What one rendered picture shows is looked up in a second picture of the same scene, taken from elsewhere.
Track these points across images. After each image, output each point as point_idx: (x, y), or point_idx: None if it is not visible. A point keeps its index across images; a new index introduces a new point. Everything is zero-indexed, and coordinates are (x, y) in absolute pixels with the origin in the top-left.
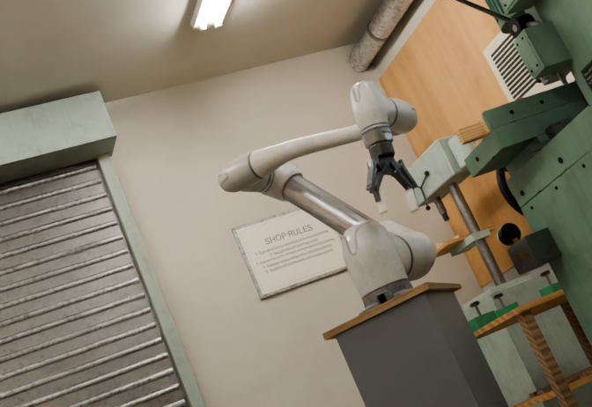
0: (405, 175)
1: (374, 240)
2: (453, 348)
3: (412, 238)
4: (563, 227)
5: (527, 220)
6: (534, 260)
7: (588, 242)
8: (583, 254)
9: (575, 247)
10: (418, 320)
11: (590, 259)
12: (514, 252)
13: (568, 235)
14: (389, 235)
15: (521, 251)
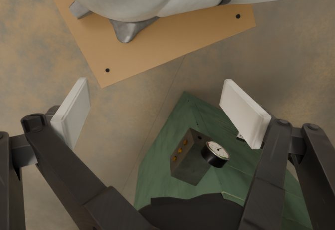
0: (310, 189)
1: (89, 9)
2: None
3: None
4: (183, 194)
5: (217, 179)
6: (171, 158)
7: (170, 192)
8: (176, 179)
9: (179, 181)
10: None
11: (173, 178)
12: (185, 149)
13: (181, 189)
14: (161, 10)
15: (178, 157)
